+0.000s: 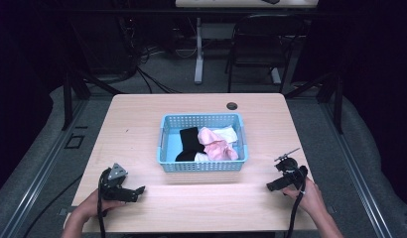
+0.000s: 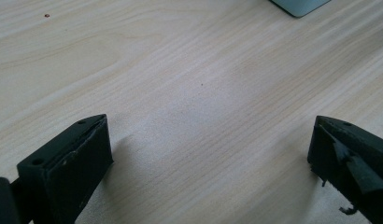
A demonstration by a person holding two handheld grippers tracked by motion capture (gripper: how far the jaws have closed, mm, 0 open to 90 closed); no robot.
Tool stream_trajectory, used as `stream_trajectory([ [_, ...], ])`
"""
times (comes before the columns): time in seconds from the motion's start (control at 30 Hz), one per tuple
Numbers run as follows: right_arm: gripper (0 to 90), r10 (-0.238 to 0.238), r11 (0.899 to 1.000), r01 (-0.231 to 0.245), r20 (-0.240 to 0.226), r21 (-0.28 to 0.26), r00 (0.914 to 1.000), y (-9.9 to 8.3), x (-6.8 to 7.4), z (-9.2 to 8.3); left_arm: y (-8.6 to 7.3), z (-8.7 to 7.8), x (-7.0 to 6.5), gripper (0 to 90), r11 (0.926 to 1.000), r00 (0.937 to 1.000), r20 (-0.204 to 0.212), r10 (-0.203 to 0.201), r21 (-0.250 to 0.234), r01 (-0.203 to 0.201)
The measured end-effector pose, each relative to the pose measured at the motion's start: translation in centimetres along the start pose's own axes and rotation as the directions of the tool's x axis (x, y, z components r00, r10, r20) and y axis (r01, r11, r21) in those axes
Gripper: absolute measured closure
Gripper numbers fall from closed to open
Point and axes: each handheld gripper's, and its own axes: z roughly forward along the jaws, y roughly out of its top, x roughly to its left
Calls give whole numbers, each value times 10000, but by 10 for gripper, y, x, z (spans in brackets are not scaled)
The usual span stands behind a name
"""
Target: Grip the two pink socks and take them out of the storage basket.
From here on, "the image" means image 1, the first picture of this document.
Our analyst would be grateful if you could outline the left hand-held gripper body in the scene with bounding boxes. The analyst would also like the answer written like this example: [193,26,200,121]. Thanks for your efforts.
[98,163,140,203]

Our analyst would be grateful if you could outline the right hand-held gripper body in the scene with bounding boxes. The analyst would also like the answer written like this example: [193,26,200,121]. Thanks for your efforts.
[274,147,309,193]

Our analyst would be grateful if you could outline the person's right hand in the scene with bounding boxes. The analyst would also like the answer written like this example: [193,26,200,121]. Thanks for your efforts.
[282,177,323,216]

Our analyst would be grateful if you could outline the person's left hand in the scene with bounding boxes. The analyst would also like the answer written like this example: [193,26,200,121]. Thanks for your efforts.
[75,188,127,223]

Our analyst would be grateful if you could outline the blue plastic basket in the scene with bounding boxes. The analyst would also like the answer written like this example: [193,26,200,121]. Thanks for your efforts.
[156,112,250,174]

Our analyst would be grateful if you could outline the small white sock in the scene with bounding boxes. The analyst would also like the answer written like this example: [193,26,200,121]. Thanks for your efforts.
[194,151,211,163]

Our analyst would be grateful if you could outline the black sock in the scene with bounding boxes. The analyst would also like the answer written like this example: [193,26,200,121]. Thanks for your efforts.
[175,126,206,163]

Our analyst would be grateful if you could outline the pink sock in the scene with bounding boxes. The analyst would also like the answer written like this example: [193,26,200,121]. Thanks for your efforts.
[197,126,240,162]

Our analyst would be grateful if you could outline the black metal stand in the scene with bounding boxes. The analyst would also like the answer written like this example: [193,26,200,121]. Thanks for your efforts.
[284,71,344,135]
[61,69,124,132]

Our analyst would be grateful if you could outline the white desk foot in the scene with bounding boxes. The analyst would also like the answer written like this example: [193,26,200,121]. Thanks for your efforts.
[270,66,283,85]

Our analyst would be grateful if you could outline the black folding chair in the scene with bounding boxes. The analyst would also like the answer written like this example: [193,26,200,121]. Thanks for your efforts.
[224,13,308,94]

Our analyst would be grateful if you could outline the white desk leg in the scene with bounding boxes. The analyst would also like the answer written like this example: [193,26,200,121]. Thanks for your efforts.
[193,17,206,85]

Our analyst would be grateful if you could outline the light desk top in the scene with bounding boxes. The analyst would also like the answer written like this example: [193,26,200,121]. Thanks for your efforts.
[175,0,321,9]

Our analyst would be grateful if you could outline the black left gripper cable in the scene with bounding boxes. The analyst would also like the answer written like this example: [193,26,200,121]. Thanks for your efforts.
[96,169,108,238]

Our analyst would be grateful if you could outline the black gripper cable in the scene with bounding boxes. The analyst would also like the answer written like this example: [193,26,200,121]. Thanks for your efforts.
[285,167,309,238]
[96,169,108,238]

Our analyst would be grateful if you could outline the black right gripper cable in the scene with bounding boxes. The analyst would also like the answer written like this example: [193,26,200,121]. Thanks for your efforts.
[285,167,309,238]

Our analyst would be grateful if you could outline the black floor cable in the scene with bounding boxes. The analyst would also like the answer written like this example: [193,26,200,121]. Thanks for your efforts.
[22,172,84,238]

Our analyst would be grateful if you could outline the black floor cables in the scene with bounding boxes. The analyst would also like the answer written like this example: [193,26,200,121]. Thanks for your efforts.
[135,63,184,95]

